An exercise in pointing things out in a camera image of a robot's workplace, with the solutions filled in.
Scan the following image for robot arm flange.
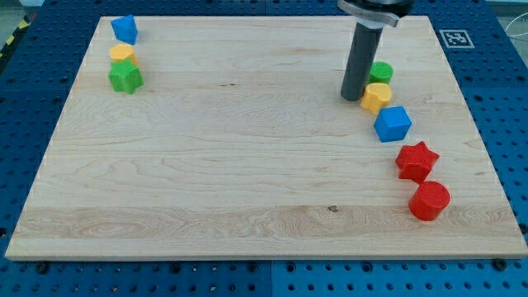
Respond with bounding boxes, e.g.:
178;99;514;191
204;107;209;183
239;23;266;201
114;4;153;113
337;0;415;28

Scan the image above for yellow hexagon block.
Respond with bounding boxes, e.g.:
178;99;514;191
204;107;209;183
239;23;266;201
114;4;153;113
109;44;139;66

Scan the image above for green cylinder block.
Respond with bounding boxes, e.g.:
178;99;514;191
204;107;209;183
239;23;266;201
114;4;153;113
368;61;394;84

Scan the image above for red star block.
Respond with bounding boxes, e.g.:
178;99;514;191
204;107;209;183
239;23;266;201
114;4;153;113
395;141;440;184

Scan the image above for red cylinder block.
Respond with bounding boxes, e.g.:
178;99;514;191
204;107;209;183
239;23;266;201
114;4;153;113
408;181;450;221

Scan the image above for white cable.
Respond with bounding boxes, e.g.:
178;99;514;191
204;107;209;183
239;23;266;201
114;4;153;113
502;11;528;41

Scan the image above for blue cube block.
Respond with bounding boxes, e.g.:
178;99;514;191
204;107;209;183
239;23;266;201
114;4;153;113
374;106;412;143

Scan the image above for blue pentagon block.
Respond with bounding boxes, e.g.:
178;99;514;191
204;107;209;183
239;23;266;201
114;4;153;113
111;15;138;45

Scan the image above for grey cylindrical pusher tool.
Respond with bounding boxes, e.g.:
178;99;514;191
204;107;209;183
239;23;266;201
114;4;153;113
341;22;384;101

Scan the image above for wooden board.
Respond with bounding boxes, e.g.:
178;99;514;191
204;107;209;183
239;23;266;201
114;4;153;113
6;16;527;261

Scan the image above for yellow heart block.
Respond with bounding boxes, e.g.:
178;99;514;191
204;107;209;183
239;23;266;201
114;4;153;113
361;82;392;116

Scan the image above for green star block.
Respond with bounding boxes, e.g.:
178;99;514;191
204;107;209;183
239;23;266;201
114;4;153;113
108;59;144;94

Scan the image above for fiducial marker tag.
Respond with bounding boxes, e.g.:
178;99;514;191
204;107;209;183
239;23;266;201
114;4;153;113
439;29;474;50

